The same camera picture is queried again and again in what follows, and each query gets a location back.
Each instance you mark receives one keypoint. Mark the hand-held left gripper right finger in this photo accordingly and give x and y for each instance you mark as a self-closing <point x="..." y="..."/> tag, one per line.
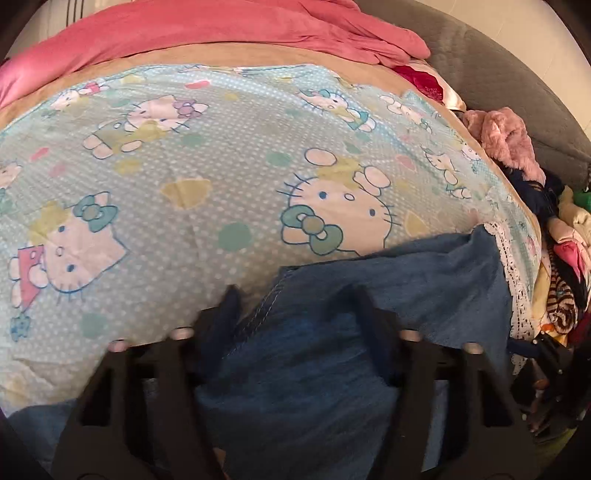
<point x="374" y="332"/>

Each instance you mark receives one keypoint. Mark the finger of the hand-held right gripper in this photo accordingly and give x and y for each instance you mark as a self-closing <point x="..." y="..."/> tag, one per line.
<point x="547" y="353"/>

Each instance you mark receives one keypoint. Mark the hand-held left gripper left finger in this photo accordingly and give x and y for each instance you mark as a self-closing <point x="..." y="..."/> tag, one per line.
<point x="229" y="314"/>

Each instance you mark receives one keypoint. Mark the blue denim garment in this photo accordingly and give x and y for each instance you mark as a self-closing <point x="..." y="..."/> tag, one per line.
<point x="300" y="369"/>

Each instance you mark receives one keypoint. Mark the pile of assorted clothes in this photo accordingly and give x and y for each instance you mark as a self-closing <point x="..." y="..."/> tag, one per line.
<point x="568" y="258"/>

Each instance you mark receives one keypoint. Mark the cartoon cat printed bedsheet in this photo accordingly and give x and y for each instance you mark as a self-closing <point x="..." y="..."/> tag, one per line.
<point x="184" y="184"/>

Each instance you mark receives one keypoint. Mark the pink fluffy garment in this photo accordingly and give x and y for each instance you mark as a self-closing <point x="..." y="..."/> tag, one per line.
<point x="503" y="134"/>

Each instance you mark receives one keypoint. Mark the red pillow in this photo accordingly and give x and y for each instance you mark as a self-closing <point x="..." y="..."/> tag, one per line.
<point x="422" y="81"/>

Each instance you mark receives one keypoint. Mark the pink blanket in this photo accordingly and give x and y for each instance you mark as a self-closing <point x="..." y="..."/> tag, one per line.
<point x="231" y="27"/>

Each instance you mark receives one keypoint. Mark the grey padded headboard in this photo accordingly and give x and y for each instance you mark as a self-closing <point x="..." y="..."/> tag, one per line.
<point x="498" y="60"/>

